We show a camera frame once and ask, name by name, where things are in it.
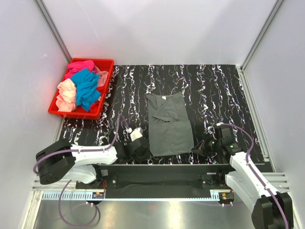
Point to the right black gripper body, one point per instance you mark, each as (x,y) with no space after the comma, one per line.
(212,145)

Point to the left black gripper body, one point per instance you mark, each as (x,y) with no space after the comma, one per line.
(144,156)

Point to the grey t shirt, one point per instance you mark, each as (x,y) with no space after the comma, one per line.
(169,129)

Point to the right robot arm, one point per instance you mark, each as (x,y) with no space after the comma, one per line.
(270,209)

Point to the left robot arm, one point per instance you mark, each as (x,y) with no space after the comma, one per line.
(65,161)

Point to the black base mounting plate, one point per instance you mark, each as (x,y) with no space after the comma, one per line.
(165,179)

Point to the right orange connector box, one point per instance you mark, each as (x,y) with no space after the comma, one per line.
(227,196)

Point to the orange connector box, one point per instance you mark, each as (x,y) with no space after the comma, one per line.
(227,196)
(98,194)

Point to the left orange connector box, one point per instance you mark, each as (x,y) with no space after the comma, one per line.
(98,194)

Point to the light pink t shirt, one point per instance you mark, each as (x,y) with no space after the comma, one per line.
(103,75)

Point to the blue t shirt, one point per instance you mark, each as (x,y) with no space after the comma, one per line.
(86,83)

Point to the peach orange t shirt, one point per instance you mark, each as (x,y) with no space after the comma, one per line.
(66,100)

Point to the magenta pink t shirt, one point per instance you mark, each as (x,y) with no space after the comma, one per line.
(75,67)

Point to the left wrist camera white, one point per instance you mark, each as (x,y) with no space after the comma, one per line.
(135,133)

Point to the slotted white cable duct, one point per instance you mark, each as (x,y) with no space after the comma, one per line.
(203,195)

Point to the right corner aluminium post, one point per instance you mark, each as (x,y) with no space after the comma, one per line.
(268,22)

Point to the corner aluminium post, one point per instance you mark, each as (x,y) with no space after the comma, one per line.
(52,27)
(268,22)

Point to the left corner aluminium post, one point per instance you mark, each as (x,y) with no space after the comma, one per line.
(52,27)

